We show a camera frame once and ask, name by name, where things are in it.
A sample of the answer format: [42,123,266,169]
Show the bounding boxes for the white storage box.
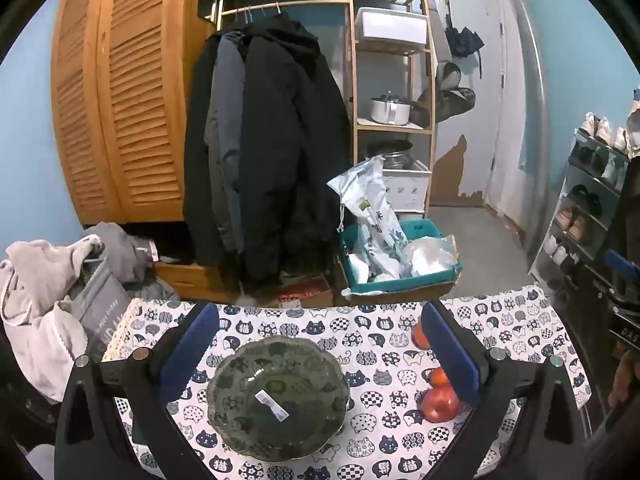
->
[356,6,428,46]

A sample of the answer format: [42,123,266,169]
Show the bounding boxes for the metal pot on shelf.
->
[371,92,411,126]

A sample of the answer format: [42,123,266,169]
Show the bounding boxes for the dark umbrella on door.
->
[445,0,485,77]

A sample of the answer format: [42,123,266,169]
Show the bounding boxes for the small mandarin orange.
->
[428,367,450,388]

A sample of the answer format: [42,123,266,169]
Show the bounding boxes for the medium orange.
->
[411,323,431,350]

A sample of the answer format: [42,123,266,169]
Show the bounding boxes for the wooden louvered wardrobe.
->
[51,0,213,224]

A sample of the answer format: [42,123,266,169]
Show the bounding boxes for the teal cardboard box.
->
[340,219,462,296]

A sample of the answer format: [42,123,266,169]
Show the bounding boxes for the red apple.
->
[421,386,462,424]

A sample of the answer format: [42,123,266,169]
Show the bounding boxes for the steel pot lower shelf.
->
[367,140,413,170]

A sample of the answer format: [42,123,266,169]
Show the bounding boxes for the white patterned drawer box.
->
[383,160,432,214]

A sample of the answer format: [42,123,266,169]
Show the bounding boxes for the clear plastic bag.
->
[405,235,459,276]

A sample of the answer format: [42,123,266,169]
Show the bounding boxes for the grey shoe rack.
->
[529,129,628,292]

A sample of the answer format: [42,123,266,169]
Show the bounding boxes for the white rice bag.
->
[326,156,411,284]

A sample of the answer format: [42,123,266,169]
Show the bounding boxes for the pile of grey clothes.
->
[1,222,179,403]

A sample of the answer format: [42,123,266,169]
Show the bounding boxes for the grey hanging jacket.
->
[204,32,245,254]

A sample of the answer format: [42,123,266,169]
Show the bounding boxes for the white door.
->
[431,0,502,207]

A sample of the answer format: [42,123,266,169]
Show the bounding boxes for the black hanging coat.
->
[182,14,350,289]

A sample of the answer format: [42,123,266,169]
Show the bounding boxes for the wooden shelf rack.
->
[346,0,436,217]

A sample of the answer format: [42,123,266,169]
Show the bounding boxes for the right hand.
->
[608,350,640,408]

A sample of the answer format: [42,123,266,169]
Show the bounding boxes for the cat pattern tablecloth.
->
[98,284,594,480]

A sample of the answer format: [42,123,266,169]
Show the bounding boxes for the green glass bowl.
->
[206,336,350,463]

